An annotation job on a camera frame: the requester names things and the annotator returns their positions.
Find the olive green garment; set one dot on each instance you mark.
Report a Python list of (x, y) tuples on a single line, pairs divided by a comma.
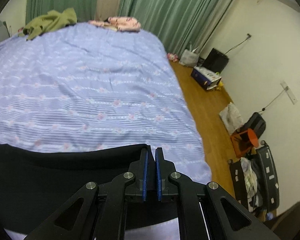
[(50, 22)]

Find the grey plastic bag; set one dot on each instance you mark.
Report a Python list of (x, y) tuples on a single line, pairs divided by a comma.
[(231, 118)]

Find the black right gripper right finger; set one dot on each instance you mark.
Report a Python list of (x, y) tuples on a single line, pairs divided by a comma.
[(205, 211)]

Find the orange stool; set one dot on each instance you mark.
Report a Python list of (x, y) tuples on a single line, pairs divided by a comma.
[(243, 142)]

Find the black open suitcase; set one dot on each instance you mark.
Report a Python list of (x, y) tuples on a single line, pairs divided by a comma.
[(255, 180)]

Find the white plastic bag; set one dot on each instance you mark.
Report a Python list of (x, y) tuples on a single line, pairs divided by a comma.
[(189, 58)]

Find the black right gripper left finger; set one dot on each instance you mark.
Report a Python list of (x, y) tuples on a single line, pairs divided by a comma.
[(97, 211)]

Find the green curtain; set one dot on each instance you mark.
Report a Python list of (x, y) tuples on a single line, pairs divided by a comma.
[(179, 24)]

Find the lilac floral striped bed sheet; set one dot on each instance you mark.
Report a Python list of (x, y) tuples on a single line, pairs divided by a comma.
[(84, 89)]

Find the black pants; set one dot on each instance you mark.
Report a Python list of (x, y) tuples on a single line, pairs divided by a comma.
[(33, 185)]

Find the white wall power strip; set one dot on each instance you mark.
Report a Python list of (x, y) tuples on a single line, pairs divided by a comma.
[(289, 92)]

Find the blue white cardboard box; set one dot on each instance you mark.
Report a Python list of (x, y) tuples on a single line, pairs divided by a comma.
[(207, 79)]

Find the pink patterned garment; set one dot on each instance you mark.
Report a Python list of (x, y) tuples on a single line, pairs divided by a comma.
[(123, 24)]

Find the black speaker box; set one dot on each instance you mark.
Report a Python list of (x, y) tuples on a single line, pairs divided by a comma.
[(216, 61)]

